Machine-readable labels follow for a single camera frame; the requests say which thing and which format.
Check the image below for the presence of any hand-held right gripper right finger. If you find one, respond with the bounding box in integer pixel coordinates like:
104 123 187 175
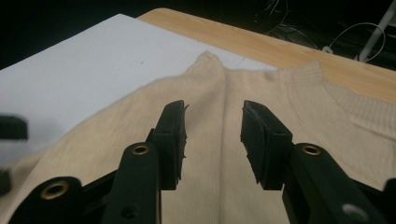
240 100 294 191

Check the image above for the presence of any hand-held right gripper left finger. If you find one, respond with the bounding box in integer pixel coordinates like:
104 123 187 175
146 100 190 191

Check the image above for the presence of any beige knit sweater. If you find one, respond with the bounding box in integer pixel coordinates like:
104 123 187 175
0 50 396 224

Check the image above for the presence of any white sheet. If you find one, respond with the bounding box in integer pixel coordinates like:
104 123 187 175
0 13 278 166

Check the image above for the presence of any tangle of black cables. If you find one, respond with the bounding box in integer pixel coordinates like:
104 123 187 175
253 0 318 49

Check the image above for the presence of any white desk frame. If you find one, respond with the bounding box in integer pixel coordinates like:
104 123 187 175
358 0 396 63

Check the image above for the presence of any looped white cable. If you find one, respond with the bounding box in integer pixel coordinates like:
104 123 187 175
328 21 387 62

